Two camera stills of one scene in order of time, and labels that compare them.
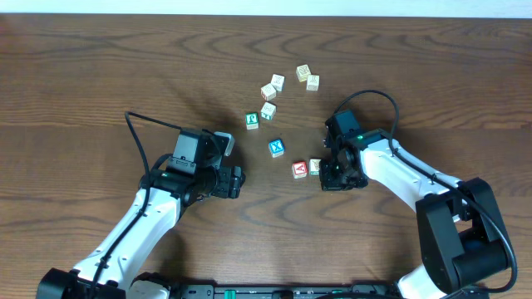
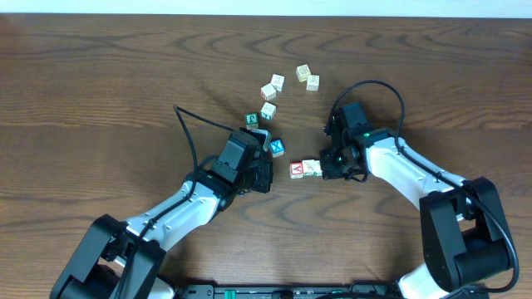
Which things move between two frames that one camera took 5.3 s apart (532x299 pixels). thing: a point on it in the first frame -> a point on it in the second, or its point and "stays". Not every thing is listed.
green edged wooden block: [268, 110] stays
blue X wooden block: [276, 148] stays
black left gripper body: [227, 183] -> [257, 179]
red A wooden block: [299, 169] stays
